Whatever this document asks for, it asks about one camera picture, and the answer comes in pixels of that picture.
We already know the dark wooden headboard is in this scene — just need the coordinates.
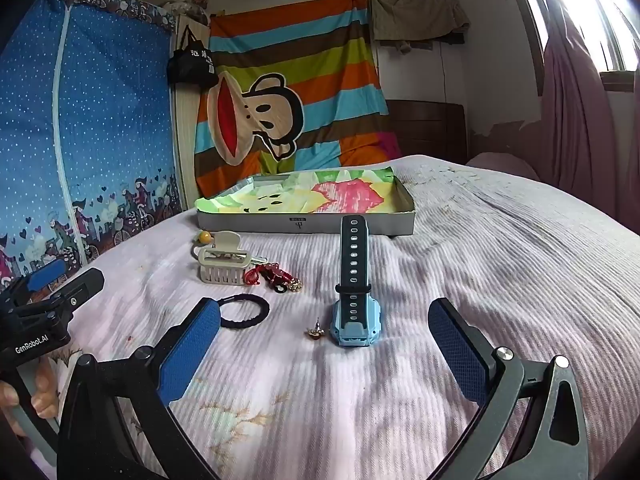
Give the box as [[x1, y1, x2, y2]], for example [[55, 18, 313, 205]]
[[387, 100, 468, 166]]

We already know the blue dotted fabric wardrobe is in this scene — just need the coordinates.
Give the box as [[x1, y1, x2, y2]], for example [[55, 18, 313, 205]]
[[0, 0, 186, 286]]

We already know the colourful painted paper sheet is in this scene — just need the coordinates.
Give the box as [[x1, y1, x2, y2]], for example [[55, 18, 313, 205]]
[[196, 169, 407, 215]]

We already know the red and black hair clip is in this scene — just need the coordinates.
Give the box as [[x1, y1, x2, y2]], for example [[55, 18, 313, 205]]
[[244, 261, 293, 293]]

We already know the black bag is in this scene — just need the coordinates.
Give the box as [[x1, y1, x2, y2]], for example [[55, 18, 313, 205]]
[[166, 25, 220, 88]]

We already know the khaki hanging garment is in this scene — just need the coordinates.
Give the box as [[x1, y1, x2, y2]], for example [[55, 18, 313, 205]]
[[369, 0, 471, 53]]

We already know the black hair tie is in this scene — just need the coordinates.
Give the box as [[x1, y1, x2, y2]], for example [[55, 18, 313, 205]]
[[216, 294, 271, 332]]

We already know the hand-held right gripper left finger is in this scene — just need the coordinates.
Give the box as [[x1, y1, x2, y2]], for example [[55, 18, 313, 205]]
[[55, 297, 222, 480]]

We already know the person's left hand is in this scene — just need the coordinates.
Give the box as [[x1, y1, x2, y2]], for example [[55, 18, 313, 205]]
[[0, 360, 58, 418]]

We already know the pink pillow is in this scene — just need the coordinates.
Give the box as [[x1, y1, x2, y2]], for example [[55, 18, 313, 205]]
[[465, 152, 541, 181]]

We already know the window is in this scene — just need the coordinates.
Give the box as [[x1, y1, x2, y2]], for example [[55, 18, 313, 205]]
[[520, 0, 640, 73]]

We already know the blue smartwatch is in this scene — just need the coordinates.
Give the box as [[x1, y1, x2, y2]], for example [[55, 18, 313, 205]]
[[327, 214, 386, 348]]

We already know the striped monkey print cloth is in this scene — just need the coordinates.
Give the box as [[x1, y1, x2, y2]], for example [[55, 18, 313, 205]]
[[192, 0, 403, 201]]

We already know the shallow grey cardboard box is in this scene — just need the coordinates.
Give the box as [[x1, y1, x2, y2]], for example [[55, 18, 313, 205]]
[[195, 167, 416, 236]]

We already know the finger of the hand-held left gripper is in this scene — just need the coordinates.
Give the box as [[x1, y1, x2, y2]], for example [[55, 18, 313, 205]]
[[27, 267, 106, 330], [0, 259, 68, 307]]

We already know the pink curtain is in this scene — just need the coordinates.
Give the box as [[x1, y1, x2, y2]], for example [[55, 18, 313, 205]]
[[537, 0, 640, 236]]

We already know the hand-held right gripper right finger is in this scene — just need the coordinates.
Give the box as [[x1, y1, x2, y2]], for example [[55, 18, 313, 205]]
[[428, 297, 591, 480]]

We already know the brown hair tie yellow bead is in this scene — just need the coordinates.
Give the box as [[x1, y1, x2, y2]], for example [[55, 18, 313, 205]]
[[190, 230, 216, 261]]

